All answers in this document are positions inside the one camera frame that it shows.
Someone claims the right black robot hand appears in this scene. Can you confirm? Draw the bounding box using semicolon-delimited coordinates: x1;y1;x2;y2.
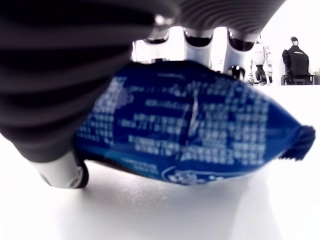
0;0;288;190

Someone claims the blue Oreo cookie packet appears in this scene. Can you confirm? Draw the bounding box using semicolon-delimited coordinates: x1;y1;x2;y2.
72;60;316;188

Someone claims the white humanoid robot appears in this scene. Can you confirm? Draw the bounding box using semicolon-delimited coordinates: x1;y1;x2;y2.
247;33;274;86

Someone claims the seated figure in black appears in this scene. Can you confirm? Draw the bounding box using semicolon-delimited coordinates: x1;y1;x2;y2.
281;36;312;86

